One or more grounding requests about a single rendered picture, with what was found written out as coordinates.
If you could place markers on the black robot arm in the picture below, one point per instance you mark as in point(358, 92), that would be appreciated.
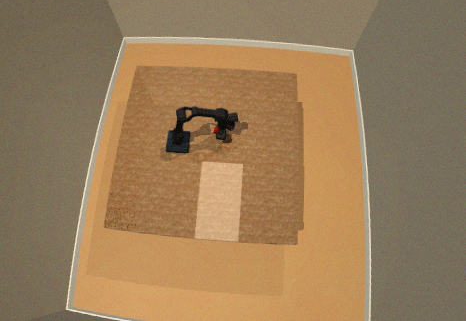
point(220, 114)

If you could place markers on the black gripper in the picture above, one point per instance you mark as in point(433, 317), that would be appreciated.
point(221, 133)

